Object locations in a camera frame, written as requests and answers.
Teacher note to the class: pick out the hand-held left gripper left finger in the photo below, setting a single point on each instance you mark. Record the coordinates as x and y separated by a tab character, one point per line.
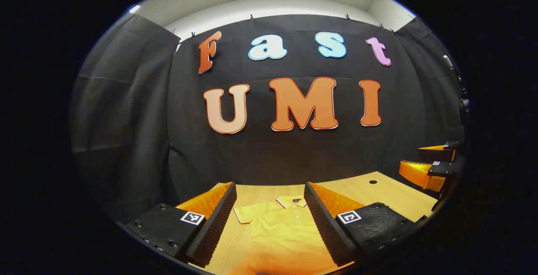
210	233

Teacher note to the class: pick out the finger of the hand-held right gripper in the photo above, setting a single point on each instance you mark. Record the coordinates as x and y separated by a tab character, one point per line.
445	169
454	144

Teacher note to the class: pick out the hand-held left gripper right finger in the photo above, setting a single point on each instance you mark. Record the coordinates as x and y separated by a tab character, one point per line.
325	228

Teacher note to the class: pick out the orange T-shirt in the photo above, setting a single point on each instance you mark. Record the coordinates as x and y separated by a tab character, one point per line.
277	233

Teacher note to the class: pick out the black backdrop cloth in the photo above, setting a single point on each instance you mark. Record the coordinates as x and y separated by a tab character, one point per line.
273	157

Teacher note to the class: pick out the white ceiling light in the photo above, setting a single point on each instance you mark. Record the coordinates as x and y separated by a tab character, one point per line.
134	9

